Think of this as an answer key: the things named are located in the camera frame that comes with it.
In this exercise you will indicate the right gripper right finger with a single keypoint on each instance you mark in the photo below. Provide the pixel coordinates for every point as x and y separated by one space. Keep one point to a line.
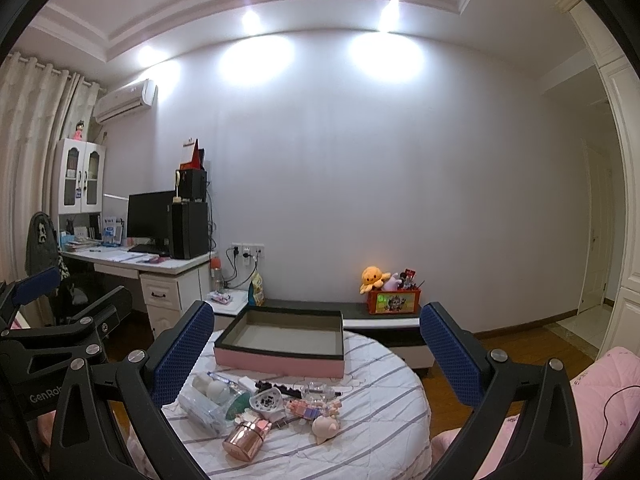
546 441

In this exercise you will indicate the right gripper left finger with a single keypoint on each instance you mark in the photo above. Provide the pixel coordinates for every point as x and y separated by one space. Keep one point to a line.
86 442

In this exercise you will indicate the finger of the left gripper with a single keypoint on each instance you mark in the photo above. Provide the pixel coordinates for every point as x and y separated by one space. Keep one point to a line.
35 283
95 309

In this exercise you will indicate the clear plastic container box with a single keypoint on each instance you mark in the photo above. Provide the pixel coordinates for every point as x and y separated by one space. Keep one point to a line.
205 413

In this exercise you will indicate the blue small tube box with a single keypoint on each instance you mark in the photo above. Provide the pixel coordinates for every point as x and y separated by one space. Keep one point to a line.
215 377

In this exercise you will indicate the rose gold metal jar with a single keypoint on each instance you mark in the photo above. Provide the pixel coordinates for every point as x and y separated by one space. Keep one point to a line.
247 439

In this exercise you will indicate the black hair clip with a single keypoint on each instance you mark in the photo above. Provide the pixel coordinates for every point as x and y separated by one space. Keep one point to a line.
283 389

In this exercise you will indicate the white heart plug nightlight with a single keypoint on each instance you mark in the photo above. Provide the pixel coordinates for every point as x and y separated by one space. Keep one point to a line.
269 404

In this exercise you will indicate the pink white block toy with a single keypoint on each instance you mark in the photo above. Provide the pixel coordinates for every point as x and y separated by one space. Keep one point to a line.
303 409

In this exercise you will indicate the pink pig figurine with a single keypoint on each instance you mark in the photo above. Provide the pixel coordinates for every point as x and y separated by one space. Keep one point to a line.
325 427

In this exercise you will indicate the clear glass jar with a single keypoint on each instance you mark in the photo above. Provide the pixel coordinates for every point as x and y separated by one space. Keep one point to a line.
319 392

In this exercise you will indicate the white bottle green base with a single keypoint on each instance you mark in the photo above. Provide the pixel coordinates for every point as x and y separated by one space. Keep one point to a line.
234 396

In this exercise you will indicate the white power adapter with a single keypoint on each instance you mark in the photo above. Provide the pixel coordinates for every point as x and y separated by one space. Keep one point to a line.
249 384

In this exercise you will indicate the colorful block doll toy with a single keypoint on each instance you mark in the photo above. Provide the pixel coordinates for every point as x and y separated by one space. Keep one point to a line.
330 408

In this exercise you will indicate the white glass door cabinet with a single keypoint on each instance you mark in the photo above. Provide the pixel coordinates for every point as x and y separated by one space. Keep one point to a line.
77 185

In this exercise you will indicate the black computer monitor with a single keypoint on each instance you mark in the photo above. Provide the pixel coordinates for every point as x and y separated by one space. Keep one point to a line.
147 217

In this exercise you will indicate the white desk with drawers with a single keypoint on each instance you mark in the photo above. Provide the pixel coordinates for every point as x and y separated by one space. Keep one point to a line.
163 288

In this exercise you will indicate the pink doll on cabinet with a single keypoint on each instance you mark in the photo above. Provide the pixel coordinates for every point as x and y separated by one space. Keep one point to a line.
79 131

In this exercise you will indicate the black computer tower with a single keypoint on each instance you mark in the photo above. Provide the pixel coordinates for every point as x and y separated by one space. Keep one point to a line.
188 230

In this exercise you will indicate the beige curtain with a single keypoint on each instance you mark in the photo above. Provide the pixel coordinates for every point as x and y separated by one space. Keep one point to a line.
40 105

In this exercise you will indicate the orange cap bottle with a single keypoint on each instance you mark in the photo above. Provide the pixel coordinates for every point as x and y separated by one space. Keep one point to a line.
216 274

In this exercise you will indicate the black speaker box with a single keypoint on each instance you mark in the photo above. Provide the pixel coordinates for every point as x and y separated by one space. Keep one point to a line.
192 184

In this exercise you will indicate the white door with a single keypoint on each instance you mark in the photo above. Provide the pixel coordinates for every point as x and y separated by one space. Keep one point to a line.
601 229

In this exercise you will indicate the red toy storage box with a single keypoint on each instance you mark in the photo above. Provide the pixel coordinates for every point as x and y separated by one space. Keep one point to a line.
388 302

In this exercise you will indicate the white air conditioner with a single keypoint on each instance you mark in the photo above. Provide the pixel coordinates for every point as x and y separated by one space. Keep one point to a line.
136 96

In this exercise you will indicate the purple plush toy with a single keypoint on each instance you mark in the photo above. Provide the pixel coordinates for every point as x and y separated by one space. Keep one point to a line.
393 283

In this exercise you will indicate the red paper bag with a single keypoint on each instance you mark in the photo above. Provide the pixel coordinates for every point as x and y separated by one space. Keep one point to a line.
191 155

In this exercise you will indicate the snack bag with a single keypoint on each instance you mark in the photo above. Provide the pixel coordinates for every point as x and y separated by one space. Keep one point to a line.
255 293

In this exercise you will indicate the pink black storage box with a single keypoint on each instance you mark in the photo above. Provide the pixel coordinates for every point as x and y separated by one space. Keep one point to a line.
285 342

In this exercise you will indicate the orange octopus plush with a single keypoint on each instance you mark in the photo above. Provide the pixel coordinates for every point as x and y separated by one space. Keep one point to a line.
372 277

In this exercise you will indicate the wall power strip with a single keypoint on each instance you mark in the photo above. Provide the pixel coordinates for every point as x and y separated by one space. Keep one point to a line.
256 251

